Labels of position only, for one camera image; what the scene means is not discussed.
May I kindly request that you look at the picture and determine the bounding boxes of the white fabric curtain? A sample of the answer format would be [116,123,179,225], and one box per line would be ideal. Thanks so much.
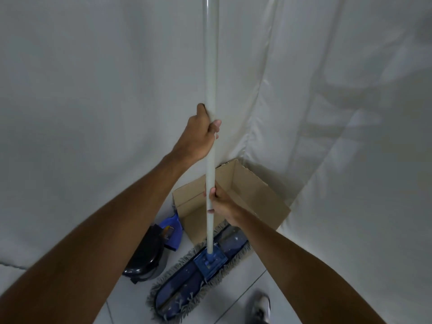
[241,0,432,324]
[0,0,282,271]

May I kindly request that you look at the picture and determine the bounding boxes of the blue mop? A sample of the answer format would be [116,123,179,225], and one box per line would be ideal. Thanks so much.
[146,0,254,323]

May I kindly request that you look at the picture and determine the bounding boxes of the person's right hand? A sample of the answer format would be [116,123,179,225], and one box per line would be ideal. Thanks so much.
[203,183,246,228]

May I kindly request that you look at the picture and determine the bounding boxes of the person's left forearm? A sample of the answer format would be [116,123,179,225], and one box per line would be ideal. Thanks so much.
[0,152,189,324]

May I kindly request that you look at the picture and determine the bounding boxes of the black plastic waste bin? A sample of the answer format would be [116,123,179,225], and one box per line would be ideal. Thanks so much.
[122,224,169,285]

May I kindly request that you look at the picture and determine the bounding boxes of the person's left hand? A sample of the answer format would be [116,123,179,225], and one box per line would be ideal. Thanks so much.
[171,103,222,163]

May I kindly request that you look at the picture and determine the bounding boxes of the blue plastic dustpan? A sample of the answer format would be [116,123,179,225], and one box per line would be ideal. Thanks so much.
[159,213,184,253]

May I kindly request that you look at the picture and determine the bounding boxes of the open cardboard box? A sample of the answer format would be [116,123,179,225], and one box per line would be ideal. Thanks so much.
[172,159,292,247]

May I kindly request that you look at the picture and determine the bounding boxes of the person's white and black shoe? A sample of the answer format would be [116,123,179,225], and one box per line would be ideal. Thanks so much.
[251,293,272,324]

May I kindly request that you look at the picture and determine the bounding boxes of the person's right forearm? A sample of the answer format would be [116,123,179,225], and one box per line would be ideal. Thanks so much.
[233,210,387,324]

